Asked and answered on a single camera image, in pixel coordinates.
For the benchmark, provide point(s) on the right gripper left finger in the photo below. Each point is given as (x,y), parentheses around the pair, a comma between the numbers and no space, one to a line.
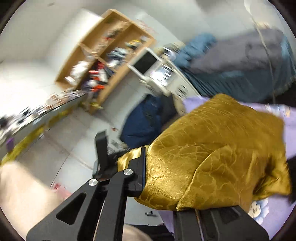
(96,211)

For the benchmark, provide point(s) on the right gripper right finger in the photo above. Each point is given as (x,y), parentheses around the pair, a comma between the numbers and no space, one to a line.
(228,223)

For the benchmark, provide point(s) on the gold satin jacket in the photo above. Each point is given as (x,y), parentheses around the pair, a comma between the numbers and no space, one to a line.
(208,157)

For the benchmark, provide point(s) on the purple floral bed sheet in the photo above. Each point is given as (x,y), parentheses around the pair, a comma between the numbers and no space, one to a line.
(277,162)

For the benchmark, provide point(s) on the navy blue garment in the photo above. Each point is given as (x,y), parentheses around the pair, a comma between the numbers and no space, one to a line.
(146,121)

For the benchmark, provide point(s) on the wooden shelf unit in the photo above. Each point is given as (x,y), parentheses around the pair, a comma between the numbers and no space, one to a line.
(100,60)

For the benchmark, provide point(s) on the white medical machine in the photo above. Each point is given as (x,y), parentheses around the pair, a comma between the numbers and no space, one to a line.
(160,75)

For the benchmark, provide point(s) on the teal covered massage bed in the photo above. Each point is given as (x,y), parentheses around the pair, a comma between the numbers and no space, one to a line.
(247,86)

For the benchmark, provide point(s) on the blue quilted jacket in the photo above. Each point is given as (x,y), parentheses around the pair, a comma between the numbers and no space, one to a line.
(195,48)

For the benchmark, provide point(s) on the grey blanket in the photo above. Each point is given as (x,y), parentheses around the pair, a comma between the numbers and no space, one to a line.
(244,52)

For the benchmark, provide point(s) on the white gooseneck lamp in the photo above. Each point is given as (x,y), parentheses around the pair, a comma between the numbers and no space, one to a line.
(247,5)

